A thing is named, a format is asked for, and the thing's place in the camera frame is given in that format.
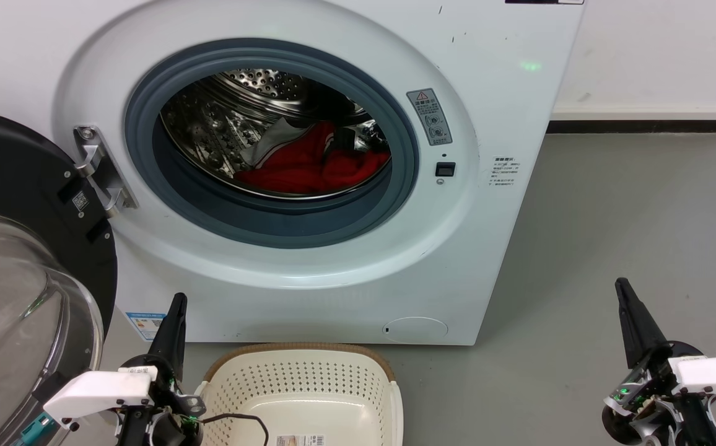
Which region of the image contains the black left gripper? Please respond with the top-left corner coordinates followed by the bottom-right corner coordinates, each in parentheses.
top-left (116, 293), bottom-right (206, 446)

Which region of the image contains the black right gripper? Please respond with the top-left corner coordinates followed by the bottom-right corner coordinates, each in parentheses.
top-left (601, 278), bottom-right (716, 446)

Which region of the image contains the red and white garment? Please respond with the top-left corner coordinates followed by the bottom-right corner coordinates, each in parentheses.
top-left (233, 116), bottom-right (391, 196)

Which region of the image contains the cream perforated laundry basket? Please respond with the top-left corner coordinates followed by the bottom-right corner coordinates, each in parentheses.
top-left (194, 343), bottom-right (404, 446)

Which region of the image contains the stainless steel washing machine drum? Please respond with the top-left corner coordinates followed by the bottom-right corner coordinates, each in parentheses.
top-left (160, 68), bottom-right (393, 200)

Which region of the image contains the washing machine door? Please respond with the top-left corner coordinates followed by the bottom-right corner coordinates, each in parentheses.
top-left (0, 107), bottom-right (118, 446)

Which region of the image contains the blue energy label sticker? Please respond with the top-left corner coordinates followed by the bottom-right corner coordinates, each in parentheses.
top-left (124, 312), bottom-right (167, 342)

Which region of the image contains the grey rubber door gasket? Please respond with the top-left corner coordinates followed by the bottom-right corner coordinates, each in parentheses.
top-left (124, 38), bottom-right (421, 250)

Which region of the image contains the teal plastic clip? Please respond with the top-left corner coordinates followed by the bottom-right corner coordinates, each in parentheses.
top-left (16, 414), bottom-right (55, 446)

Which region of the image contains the silver metal door hinge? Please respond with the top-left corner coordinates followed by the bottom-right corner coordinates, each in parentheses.
top-left (72, 125), bottom-right (139, 219)

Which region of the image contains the white text info sticker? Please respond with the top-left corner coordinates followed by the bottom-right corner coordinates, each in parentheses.
top-left (489, 155), bottom-right (521, 189)

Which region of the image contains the white and black baseboard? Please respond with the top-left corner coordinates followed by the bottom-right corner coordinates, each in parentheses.
top-left (547, 104), bottom-right (716, 134)

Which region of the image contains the round white filter cover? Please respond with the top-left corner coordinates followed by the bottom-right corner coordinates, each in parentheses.
top-left (382, 317), bottom-right (449, 344)

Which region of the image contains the white front-load washing machine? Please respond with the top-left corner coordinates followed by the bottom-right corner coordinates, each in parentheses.
top-left (0, 0), bottom-right (587, 346)

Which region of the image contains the grey warning sticker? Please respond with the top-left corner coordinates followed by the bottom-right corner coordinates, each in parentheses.
top-left (406, 88), bottom-right (453, 147)

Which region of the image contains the thin black cable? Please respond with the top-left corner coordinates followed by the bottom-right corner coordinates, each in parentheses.
top-left (200, 413), bottom-right (270, 446)

